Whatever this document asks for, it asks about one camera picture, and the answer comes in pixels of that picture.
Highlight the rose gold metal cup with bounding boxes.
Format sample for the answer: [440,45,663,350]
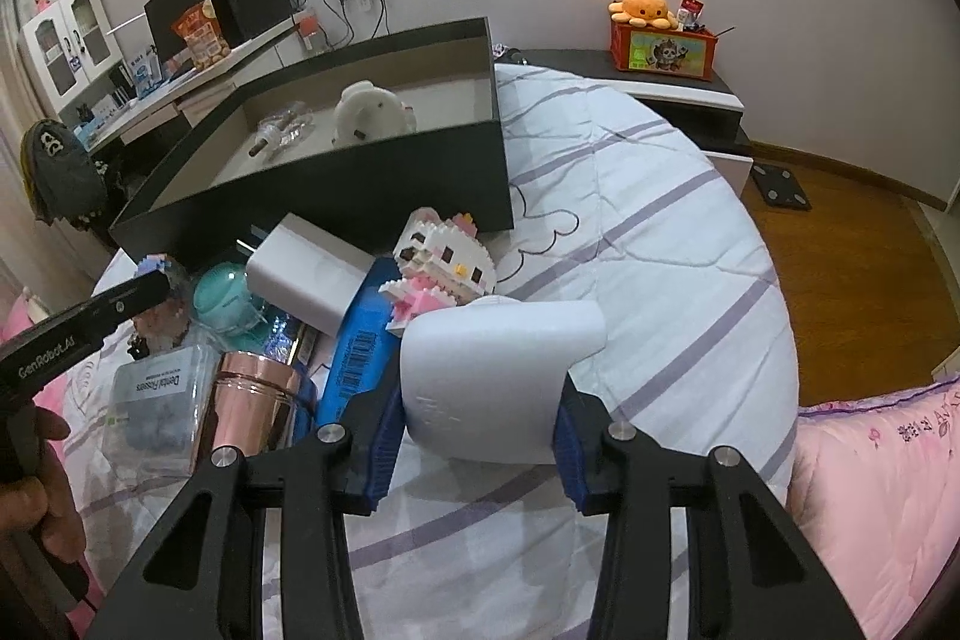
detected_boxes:
[189,351,320,472]

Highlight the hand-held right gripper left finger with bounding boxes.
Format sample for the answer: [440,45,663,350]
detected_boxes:
[86,377,410,640]

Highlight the black white low cabinet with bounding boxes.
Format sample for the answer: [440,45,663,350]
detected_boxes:
[495,47,753,199]

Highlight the clear dental flosser container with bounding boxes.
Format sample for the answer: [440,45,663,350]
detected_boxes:
[105,344,222,468]

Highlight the white desk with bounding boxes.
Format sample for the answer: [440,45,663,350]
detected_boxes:
[71,6,320,161]

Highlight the black power cables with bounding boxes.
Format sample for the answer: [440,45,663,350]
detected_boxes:
[322,0,391,49]

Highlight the pink printed quilt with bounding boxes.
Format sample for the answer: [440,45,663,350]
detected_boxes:
[780,370,960,640]

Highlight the black cardboard box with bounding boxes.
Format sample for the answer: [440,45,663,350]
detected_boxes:
[109,16,516,270]

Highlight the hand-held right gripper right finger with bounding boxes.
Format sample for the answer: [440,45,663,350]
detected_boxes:
[553,377,871,640]

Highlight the pink plush blanket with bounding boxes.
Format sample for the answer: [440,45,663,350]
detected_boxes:
[0,295,113,386]

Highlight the white glass door cabinet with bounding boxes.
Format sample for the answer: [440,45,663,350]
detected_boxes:
[16,0,125,116]

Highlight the white plastic handheld device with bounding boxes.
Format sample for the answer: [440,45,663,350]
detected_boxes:
[400,299,607,465]

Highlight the teal round container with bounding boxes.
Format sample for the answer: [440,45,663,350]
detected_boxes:
[191,261,263,333]

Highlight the white pink block cat figure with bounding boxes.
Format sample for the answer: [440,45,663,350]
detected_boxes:
[379,206,497,335]

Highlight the clear bag of parts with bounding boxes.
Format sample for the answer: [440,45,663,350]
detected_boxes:
[250,101,314,155]

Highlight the red printed crate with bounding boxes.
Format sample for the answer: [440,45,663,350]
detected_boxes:
[609,19,719,80]

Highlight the blue white small box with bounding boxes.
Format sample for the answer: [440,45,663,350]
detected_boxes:
[131,47,163,97]

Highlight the dark grey jacket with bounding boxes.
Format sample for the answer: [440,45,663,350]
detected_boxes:
[21,119,106,229]

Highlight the orange octopus plush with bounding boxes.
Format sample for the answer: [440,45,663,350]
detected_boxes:
[607,0,676,28]

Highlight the white charger adapter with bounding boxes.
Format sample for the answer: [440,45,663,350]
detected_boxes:
[238,212,376,337]

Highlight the black bathroom scale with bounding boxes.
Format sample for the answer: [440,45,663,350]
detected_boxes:
[752,161,812,212]

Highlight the white purple striped quilt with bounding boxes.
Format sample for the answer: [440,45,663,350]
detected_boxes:
[60,62,800,640]

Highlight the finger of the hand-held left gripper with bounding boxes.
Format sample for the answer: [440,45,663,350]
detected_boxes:
[81,271,173,341]

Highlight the black monitor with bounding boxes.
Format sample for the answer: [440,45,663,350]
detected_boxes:
[142,0,218,64]

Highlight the orange snack bag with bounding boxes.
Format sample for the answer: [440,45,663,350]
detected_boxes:
[171,0,232,71]

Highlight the blue carton box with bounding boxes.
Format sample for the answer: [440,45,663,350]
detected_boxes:
[315,256,410,431]

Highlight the person's left hand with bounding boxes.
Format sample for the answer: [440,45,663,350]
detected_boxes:
[0,406,87,567]

